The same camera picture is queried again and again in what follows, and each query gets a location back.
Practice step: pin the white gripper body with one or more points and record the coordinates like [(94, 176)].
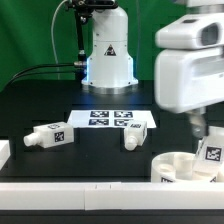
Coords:
[(186, 80)]

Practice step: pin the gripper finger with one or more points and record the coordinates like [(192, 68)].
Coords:
[(197, 121)]

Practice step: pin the white round stool seat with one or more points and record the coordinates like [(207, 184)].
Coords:
[(178, 167)]

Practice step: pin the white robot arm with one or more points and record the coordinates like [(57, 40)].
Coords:
[(110, 67)]

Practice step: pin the white marker sheet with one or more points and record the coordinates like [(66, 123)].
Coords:
[(109, 118)]

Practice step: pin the white front fence bar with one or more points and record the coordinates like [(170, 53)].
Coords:
[(111, 196)]

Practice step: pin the white fence bar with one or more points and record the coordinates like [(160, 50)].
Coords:
[(111, 196), (4, 152)]

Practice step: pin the white left fence bar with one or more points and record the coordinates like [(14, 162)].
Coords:
[(4, 152)]

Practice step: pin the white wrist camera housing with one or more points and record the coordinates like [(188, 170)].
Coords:
[(192, 31)]

